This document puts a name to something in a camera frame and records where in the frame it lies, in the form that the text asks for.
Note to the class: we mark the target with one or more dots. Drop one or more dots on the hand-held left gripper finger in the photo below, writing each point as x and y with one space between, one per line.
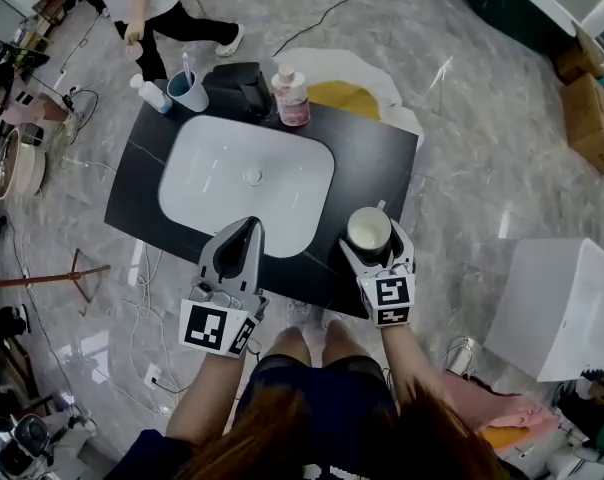
254 253
209 255

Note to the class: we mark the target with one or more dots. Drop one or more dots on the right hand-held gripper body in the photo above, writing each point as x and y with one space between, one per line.
393 293

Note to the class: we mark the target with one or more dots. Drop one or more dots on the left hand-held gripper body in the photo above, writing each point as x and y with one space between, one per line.
204 325

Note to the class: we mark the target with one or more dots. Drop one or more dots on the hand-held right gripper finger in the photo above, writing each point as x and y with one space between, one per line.
357 264
403 248

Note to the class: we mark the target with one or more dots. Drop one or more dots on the white cup item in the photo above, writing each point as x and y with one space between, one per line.
368 230

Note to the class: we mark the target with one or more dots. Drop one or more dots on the person's left forearm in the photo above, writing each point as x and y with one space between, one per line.
202 403

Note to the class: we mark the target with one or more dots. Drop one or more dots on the person's right forearm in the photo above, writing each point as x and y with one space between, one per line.
407 368

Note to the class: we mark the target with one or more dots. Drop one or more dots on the black sink counter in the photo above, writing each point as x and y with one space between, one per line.
372 168

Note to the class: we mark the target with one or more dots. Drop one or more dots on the white sink basin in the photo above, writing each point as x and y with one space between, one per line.
222 168

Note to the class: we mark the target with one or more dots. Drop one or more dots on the white power strip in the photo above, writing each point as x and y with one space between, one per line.
152 374

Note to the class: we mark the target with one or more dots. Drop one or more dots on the person's legs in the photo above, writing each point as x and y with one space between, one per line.
342 343

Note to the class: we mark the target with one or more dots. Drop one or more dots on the person's dark clothing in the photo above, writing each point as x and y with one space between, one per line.
322 398

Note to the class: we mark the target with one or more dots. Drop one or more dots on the pink cloth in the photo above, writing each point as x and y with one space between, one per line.
492 408

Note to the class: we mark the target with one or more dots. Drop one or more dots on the pink patterned bottle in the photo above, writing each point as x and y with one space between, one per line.
291 100

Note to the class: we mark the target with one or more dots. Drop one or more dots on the blue cup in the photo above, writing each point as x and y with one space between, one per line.
192 95

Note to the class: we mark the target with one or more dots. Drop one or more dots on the red metal rod stand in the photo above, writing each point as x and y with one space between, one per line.
47 278

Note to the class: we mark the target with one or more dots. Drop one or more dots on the black faucet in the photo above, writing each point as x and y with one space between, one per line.
242 85

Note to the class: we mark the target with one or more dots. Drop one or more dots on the white square box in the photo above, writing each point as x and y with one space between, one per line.
562 308

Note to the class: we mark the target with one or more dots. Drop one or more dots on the white pump bottle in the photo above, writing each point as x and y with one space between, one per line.
152 93

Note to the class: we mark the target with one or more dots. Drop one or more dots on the egg-shaped rug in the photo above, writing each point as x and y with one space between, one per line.
352 75

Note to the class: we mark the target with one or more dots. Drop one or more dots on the pink toothbrush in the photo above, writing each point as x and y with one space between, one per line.
186 70

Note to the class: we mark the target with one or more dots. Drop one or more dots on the beige cooking pot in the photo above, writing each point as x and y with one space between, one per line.
22 165

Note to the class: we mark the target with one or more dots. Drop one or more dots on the pink object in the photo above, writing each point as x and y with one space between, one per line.
133 51

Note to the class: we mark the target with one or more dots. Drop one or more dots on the large cardboard box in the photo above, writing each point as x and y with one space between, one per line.
592 123

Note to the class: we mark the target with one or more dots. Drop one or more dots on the small cardboard box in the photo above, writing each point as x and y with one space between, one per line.
574 63

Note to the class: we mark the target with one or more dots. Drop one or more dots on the dark green cabinet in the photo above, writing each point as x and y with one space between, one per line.
512 3

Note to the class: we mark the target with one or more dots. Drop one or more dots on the black camera equipment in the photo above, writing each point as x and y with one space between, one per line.
24 445

